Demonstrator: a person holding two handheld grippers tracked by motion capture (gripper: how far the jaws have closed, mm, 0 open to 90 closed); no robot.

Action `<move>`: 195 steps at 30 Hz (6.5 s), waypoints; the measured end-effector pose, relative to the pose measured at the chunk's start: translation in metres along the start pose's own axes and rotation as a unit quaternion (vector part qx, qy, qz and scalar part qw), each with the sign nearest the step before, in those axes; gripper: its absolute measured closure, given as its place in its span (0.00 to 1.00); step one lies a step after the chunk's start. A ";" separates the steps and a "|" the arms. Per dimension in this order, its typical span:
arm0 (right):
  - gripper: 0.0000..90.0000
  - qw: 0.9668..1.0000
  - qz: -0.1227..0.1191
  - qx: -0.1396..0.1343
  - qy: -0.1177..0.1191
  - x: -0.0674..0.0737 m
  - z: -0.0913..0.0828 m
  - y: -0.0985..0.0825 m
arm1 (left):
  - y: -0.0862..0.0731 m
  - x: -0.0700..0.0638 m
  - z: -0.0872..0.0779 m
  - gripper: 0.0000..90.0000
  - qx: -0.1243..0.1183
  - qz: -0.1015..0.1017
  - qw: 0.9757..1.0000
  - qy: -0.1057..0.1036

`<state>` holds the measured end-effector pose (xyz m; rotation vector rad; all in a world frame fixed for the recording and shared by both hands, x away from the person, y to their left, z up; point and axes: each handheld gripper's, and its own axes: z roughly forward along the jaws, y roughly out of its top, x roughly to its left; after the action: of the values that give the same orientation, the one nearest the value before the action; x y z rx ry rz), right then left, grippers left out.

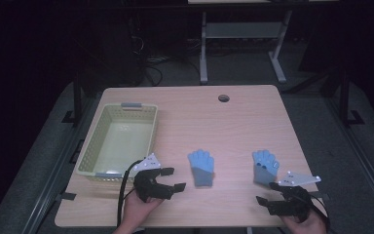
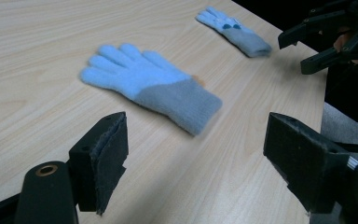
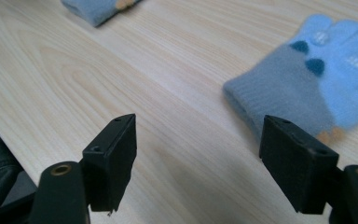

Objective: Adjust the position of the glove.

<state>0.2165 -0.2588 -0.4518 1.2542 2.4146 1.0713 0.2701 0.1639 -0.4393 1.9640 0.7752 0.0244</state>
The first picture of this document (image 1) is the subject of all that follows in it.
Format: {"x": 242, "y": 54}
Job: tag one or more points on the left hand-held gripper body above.
{"x": 149, "y": 190}

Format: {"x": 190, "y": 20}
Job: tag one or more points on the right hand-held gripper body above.
{"x": 297, "y": 201}

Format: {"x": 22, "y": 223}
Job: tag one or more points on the blue dotted knit glove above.
{"x": 264, "y": 167}

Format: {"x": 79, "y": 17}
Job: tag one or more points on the pale yellow plastic basket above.
{"x": 120, "y": 143}

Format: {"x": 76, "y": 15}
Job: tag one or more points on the person's left hand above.
{"x": 139, "y": 209}

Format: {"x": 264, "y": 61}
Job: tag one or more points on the person's right hand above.
{"x": 308, "y": 226}

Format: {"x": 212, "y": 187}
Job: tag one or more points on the black table edge clip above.
{"x": 65, "y": 196}

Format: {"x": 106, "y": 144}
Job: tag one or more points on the black metal stand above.
{"x": 77, "y": 97}
{"x": 345, "y": 97}

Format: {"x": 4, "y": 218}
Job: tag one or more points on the metal floor rail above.
{"x": 363, "y": 162}
{"x": 50, "y": 182}

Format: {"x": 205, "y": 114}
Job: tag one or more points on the white metal desk frame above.
{"x": 240, "y": 30}

